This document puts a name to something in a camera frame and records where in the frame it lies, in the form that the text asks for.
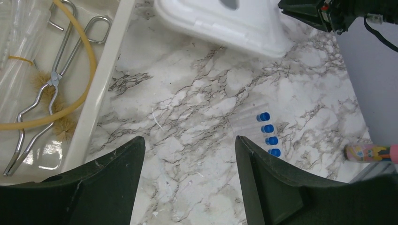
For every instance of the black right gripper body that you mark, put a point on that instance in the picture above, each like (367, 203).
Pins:
(338, 15)

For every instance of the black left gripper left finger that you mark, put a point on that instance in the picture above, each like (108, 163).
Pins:
(100, 192)

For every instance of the brown test tube brush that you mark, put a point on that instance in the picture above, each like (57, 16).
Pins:
(64, 127)

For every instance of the glass rods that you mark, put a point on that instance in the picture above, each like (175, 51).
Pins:
(28, 22)

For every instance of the white bin lid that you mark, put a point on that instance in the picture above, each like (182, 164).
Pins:
(252, 26)

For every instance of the clear plastic tube rack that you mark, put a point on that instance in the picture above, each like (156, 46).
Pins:
(244, 123)

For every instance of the beige plastic bin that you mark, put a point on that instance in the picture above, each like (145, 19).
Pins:
(50, 157)

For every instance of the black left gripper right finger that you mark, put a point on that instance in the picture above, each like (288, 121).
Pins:
(278, 193)

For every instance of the pink-capped small bottle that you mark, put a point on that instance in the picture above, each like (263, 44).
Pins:
(371, 153)

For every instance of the blue-capped test tube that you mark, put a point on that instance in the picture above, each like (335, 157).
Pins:
(262, 117)
(268, 128)
(275, 152)
(272, 140)

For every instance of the metal crucible tongs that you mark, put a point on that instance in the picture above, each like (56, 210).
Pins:
(55, 77)

